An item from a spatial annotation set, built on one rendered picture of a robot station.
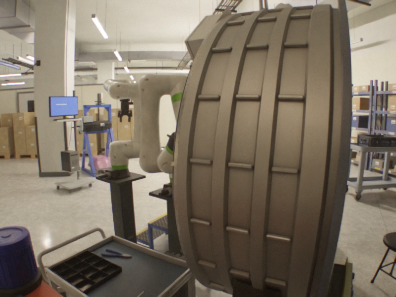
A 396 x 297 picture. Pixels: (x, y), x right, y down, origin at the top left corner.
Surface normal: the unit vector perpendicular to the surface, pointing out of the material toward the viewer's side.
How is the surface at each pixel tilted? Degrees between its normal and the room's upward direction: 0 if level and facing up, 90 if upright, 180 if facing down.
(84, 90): 90
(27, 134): 90
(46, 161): 90
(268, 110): 71
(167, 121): 90
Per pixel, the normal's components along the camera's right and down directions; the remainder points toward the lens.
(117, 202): -0.57, 0.12
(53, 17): 0.18, 0.15
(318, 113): -0.47, -0.19
